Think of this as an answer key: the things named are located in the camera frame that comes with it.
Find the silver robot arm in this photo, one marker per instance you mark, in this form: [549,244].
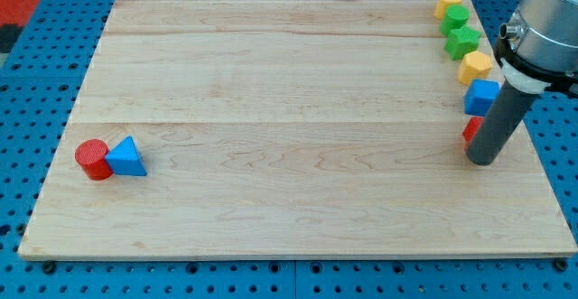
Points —
[537,47]

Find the light wooden board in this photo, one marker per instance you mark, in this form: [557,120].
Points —
[286,129]

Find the red cylinder block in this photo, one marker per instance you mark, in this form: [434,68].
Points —
[91,157]

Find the red block behind pusher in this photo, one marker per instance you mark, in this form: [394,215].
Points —
[471,129]

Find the blue cube block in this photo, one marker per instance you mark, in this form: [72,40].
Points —
[480,96]

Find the green cylinder block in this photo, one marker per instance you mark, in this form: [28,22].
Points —
[455,17]

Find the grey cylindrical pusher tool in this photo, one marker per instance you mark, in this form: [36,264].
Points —
[496,123]

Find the green star block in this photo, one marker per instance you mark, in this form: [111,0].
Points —
[461,41]

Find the yellow heart block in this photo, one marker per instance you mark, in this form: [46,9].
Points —
[442,6]

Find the yellow hexagon block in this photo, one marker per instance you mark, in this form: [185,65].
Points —
[474,65]

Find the blue triangle block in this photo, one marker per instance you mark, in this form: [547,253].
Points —
[124,159]

